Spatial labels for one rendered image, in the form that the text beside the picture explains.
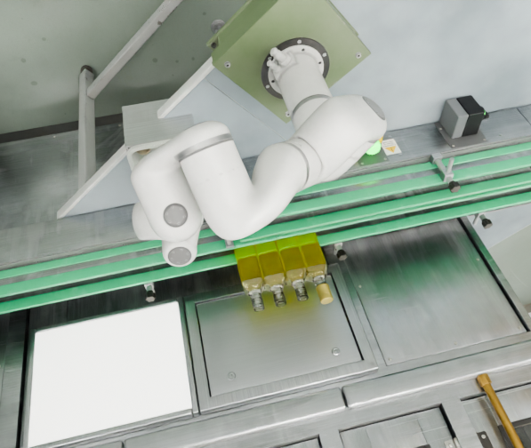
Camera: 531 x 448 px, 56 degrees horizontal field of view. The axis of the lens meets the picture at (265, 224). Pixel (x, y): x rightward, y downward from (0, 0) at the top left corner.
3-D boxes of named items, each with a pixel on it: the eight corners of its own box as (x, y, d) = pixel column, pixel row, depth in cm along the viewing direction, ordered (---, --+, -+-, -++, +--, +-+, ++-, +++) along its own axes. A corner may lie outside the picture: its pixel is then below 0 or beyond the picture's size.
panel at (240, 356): (34, 333, 142) (25, 459, 121) (29, 329, 139) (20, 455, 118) (337, 268, 152) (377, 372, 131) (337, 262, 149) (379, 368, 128)
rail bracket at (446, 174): (425, 160, 139) (447, 194, 130) (431, 140, 133) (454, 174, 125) (439, 157, 139) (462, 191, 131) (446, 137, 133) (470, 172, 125)
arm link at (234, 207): (290, 118, 76) (239, 128, 64) (324, 200, 77) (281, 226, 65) (223, 152, 83) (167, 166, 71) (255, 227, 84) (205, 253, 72)
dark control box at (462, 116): (438, 120, 146) (451, 139, 141) (444, 98, 140) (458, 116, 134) (463, 116, 147) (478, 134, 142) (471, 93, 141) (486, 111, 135)
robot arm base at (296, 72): (245, 69, 108) (261, 115, 98) (285, 25, 102) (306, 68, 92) (294, 101, 118) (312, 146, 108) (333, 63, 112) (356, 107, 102)
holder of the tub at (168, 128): (148, 199, 144) (150, 220, 139) (123, 125, 122) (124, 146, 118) (206, 188, 146) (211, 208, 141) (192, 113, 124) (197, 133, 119)
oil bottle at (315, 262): (288, 227, 147) (309, 286, 134) (288, 214, 143) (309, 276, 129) (307, 222, 148) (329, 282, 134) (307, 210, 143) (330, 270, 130)
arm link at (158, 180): (246, 212, 91) (213, 135, 90) (267, 208, 70) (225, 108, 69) (163, 248, 88) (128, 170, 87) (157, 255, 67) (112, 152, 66)
